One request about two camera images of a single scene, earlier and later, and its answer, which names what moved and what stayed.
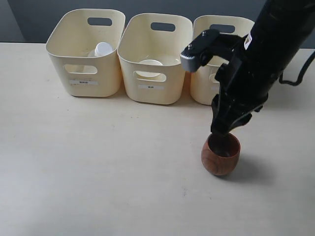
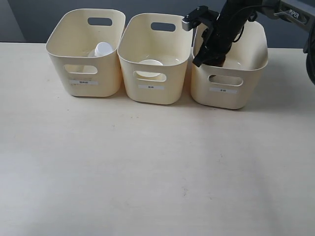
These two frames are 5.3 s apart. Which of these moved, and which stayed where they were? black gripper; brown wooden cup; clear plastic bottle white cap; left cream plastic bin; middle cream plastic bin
Moved: brown wooden cup; black gripper
Stayed: clear plastic bottle white cap; left cream plastic bin; middle cream plastic bin
